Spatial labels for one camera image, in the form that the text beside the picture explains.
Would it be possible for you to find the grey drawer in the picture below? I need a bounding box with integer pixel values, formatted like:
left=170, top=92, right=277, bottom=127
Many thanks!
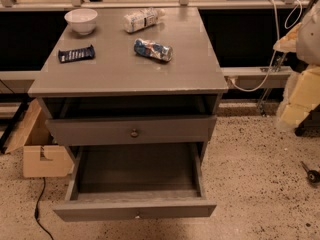
left=46, top=116, right=217, bottom=146
left=54, top=143, right=216, bottom=222

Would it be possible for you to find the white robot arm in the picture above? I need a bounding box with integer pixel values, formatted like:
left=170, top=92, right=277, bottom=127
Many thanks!
left=273, top=1, right=320, bottom=131

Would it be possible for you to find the grey wooden drawer cabinet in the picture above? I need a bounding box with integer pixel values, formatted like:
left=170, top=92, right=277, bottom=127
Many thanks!
left=27, top=6, right=230, bottom=167

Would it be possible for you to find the grey metal stand pole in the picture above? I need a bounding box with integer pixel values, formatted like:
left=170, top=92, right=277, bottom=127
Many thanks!
left=257, top=53, right=289, bottom=116

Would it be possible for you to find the black tool on floor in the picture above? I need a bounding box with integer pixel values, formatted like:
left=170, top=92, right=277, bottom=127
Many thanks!
left=301, top=162, right=320, bottom=183

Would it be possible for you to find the crushed blue snack can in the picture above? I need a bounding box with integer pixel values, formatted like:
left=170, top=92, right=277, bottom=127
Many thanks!
left=134, top=38, right=173, bottom=62

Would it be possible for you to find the white plastic bottle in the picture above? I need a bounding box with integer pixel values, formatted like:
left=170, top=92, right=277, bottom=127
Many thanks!
left=123, top=8, right=165, bottom=33

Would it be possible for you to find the dark blue snack bar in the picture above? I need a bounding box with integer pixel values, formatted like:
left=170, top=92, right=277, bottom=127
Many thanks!
left=58, top=45, right=95, bottom=63

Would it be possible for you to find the white ceramic bowl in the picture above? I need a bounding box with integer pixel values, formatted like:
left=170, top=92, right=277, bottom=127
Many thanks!
left=64, top=8, right=98, bottom=35

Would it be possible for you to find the cardboard box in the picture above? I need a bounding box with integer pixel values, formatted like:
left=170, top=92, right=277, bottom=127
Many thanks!
left=6, top=100, right=74, bottom=178

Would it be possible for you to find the white hanging cable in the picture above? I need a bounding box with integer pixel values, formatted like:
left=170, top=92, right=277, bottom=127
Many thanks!
left=229, top=0, right=304, bottom=93

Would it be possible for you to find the black floor cable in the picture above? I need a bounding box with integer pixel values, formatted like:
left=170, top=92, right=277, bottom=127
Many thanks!
left=34, top=177, right=55, bottom=240

